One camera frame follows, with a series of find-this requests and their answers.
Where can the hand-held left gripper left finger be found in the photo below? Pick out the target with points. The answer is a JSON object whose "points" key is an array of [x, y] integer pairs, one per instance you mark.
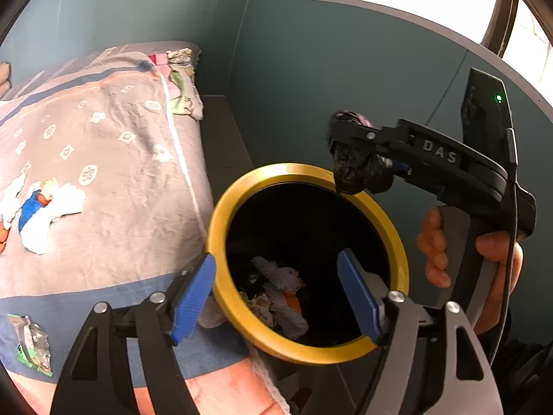
{"points": [[192, 298]]}

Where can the orange ball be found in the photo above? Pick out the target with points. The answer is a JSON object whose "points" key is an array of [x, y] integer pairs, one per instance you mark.
{"points": [[3, 240]]}

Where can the large black plastic bag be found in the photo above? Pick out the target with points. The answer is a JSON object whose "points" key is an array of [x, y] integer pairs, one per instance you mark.
{"points": [[354, 173]]}

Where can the black bin with yellow rim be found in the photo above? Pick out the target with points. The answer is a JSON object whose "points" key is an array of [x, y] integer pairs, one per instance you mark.
{"points": [[302, 170]]}

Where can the person's right hand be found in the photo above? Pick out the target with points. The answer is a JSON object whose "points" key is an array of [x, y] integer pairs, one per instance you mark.
{"points": [[434, 250]]}

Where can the beige paper scrap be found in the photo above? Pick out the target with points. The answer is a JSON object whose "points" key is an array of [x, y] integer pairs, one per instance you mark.
{"points": [[49, 188]]}

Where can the blue cloth with orange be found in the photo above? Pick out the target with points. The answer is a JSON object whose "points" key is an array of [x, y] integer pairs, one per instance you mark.
{"points": [[30, 209]]}

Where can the small tangerine piece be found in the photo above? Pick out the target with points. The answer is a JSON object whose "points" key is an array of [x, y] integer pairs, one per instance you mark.
{"points": [[42, 199]]}

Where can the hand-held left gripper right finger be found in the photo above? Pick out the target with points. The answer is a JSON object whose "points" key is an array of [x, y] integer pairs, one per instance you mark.
{"points": [[358, 298]]}

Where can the floral bed sheet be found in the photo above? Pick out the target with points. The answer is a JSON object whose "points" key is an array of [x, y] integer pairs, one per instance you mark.
{"points": [[185, 99]]}

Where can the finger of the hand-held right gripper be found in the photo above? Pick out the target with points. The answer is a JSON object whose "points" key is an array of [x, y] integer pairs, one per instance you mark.
{"points": [[401, 140], [414, 177]]}

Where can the green silver foil wrapper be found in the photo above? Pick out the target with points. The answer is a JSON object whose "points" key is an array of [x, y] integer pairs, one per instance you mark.
{"points": [[32, 341]]}

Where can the person's right forearm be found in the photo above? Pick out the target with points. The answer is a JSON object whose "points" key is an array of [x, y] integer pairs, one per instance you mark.
{"points": [[518, 363]]}

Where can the bed with patterned bedspread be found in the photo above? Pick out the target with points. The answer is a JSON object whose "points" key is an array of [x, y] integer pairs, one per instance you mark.
{"points": [[108, 160]]}

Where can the small white tissue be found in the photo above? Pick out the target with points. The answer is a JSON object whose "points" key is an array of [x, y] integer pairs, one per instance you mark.
{"points": [[11, 201]]}

